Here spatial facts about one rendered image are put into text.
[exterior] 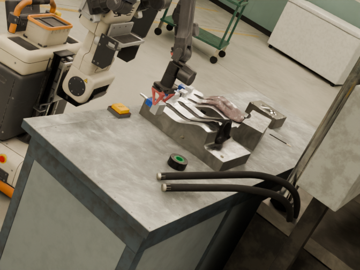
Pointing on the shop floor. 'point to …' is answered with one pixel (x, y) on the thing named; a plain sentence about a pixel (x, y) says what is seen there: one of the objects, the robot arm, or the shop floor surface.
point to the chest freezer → (317, 40)
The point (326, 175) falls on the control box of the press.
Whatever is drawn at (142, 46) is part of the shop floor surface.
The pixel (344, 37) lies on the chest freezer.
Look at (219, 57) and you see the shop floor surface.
